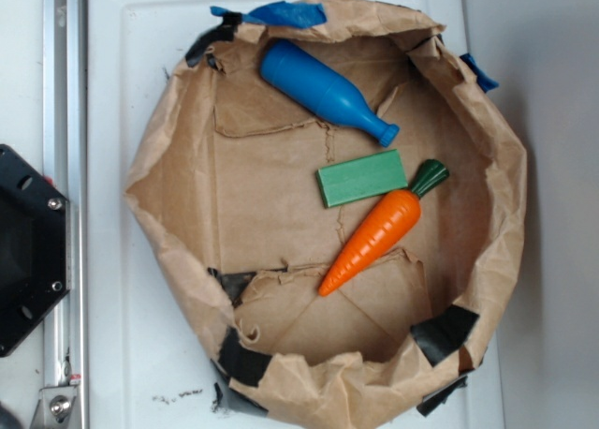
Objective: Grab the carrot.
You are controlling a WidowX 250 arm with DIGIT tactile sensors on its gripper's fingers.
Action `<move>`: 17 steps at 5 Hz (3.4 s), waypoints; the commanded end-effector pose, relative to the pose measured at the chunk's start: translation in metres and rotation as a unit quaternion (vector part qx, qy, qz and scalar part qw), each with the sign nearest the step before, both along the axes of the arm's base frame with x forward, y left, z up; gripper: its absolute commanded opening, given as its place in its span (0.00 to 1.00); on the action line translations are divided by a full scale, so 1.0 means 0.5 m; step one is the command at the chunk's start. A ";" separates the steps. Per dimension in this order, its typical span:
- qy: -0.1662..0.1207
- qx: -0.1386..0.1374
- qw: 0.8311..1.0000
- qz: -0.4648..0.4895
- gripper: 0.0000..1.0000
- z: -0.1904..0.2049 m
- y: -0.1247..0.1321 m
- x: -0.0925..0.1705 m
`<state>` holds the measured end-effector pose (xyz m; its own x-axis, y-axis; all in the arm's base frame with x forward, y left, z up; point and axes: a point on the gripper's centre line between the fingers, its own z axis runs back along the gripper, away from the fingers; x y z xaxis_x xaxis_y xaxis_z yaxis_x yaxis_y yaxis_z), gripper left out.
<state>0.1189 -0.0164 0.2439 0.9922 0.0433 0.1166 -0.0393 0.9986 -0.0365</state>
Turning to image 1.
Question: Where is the orange toy carrot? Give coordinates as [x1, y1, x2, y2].
[318, 159, 449, 297]

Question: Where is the blue tape piece right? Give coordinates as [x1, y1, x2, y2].
[460, 52, 500, 93]

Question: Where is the brown paper bag bin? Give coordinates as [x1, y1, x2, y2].
[125, 0, 527, 428]

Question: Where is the blue plastic toy bottle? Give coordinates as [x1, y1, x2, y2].
[260, 40, 400, 147]

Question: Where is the metal corner bracket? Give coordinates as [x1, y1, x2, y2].
[29, 385, 80, 429]

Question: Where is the white plastic tray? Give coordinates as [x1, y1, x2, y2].
[86, 0, 506, 429]

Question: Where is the aluminium frame rail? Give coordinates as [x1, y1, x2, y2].
[42, 0, 90, 428]

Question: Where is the green rectangular block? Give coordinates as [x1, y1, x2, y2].
[316, 149, 408, 208]

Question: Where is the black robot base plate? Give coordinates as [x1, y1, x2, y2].
[1, 144, 68, 358]

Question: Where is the blue tape strip top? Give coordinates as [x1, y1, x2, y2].
[210, 1, 328, 29]

